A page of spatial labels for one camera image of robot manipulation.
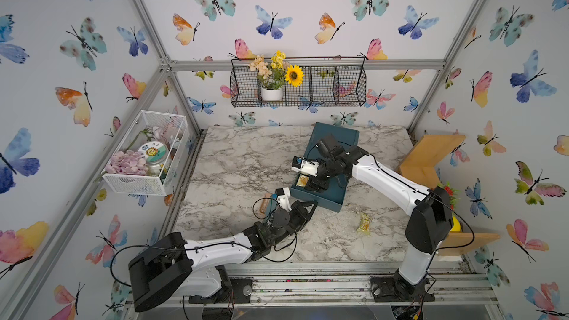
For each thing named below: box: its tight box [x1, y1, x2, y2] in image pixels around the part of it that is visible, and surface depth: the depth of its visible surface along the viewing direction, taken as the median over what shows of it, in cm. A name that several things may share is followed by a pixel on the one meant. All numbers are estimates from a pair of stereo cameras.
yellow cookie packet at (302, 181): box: [295, 174, 310, 188], surface depth 83 cm
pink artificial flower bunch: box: [104, 149, 149, 176], surface depth 61 cm
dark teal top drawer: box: [290, 174, 350, 213], surface depth 76 cm
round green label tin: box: [137, 140, 169, 166], surface depth 67 cm
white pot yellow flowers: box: [248, 50, 305, 102], surface depth 86 cm
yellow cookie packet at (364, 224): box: [357, 213, 372, 235], surface depth 88 cm
